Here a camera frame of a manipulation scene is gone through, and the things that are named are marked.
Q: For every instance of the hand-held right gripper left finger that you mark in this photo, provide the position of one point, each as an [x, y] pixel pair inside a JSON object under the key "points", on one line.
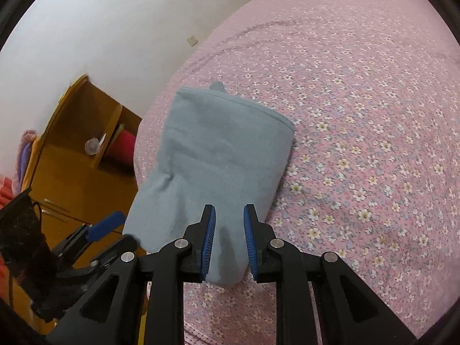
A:
{"points": [[208, 244]]}

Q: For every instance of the pink purple plush toy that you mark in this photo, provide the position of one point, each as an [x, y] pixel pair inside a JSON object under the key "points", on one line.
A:
{"points": [[25, 151]]}

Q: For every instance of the small wall sticker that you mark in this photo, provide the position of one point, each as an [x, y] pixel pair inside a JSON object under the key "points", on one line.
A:
{"points": [[193, 40]]}

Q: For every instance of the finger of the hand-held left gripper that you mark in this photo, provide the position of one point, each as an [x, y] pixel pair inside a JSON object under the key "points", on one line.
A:
{"points": [[107, 252], [107, 222]]}

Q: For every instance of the red cloth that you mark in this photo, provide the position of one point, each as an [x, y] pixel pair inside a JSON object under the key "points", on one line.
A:
{"points": [[7, 192]]}

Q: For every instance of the clear plastic cup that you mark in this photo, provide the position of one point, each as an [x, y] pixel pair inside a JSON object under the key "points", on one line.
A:
{"points": [[92, 146]]}

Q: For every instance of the wooden nightstand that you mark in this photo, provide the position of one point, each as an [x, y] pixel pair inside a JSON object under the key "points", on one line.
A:
{"points": [[79, 187]]}

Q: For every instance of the pink floral bed sheet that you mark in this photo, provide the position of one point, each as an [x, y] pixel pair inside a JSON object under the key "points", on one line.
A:
{"points": [[359, 115]]}

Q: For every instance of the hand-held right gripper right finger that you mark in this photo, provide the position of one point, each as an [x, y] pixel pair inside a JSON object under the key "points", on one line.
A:
{"points": [[250, 244]]}

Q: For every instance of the red item in nightstand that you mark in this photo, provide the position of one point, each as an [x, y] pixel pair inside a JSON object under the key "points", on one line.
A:
{"points": [[124, 145]]}

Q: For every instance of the grey-blue pants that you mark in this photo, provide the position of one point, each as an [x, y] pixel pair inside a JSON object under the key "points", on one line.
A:
{"points": [[215, 158]]}

